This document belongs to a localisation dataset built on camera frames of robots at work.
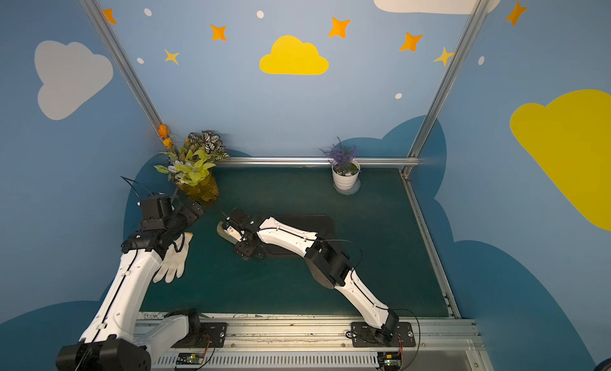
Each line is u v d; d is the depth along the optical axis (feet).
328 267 1.84
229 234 2.72
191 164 3.05
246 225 2.25
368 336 2.42
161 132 3.34
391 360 2.36
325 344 2.42
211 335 2.44
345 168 3.53
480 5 2.31
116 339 1.27
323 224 3.42
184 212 2.29
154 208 1.89
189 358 2.35
